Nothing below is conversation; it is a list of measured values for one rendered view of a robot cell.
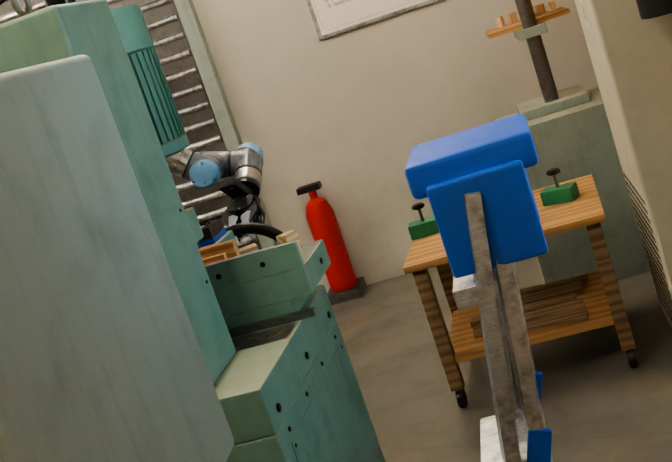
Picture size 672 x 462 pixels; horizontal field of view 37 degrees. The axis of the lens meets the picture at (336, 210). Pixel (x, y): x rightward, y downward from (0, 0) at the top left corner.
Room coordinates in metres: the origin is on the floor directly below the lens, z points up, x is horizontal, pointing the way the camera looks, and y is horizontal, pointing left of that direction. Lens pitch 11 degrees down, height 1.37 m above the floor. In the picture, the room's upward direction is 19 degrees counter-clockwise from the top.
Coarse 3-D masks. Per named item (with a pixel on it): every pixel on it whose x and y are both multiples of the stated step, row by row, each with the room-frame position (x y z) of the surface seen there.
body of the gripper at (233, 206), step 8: (248, 184) 2.68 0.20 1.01; (256, 184) 2.68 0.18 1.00; (256, 192) 2.69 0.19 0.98; (232, 200) 2.63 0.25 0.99; (240, 200) 2.62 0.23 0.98; (248, 200) 2.61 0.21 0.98; (256, 200) 2.63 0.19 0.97; (232, 208) 2.61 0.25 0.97; (240, 208) 2.59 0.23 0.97; (240, 216) 2.61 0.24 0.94; (256, 216) 2.63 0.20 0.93; (264, 216) 2.65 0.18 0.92
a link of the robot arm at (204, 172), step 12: (180, 156) 2.63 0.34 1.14; (192, 156) 2.64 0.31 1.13; (204, 156) 2.66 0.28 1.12; (180, 168) 2.63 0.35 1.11; (192, 168) 2.61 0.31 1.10; (204, 168) 2.61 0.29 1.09; (216, 168) 2.62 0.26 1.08; (192, 180) 2.61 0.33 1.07; (204, 180) 2.61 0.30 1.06; (216, 180) 2.61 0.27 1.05
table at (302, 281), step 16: (320, 240) 2.21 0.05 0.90; (304, 256) 2.11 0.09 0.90; (320, 256) 2.16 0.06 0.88; (288, 272) 2.03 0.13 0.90; (304, 272) 2.02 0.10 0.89; (320, 272) 2.12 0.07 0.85; (224, 288) 2.07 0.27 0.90; (240, 288) 2.06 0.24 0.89; (256, 288) 2.05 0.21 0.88; (272, 288) 2.04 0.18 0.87; (288, 288) 2.03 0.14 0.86; (304, 288) 2.02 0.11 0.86; (224, 304) 2.07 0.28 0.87; (240, 304) 2.06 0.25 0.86; (256, 304) 2.05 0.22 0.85
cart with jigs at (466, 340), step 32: (544, 192) 3.32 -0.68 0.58; (576, 192) 3.30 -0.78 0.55; (416, 224) 3.48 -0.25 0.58; (544, 224) 3.11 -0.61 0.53; (576, 224) 3.03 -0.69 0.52; (416, 256) 3.25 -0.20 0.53; (608, 256) 3.03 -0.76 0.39; (448, 288) 3.64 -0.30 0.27; (544, 288) 3.50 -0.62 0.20; (576, 288) 3.39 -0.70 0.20; (608, 288) 3.04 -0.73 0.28; (544, 320) 3.19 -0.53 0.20; (576, 320) 3.12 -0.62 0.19; (608, 320) 3.06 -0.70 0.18; (448, 352) 3.17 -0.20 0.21; (480, 352) 3.16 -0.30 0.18
